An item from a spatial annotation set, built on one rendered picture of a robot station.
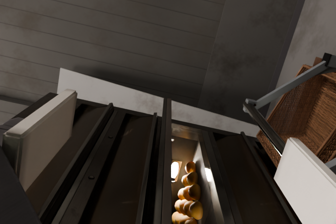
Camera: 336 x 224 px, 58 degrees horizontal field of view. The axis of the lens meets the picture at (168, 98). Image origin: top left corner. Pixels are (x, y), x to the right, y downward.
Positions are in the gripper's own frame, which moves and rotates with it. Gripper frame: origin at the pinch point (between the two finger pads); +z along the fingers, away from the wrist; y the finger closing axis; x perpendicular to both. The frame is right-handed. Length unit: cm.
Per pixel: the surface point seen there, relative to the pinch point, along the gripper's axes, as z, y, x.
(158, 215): 48, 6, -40
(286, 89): 87, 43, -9
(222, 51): 359, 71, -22
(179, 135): 151, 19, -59
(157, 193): 57, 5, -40
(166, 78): 360, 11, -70
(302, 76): 87, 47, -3
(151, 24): 360, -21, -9
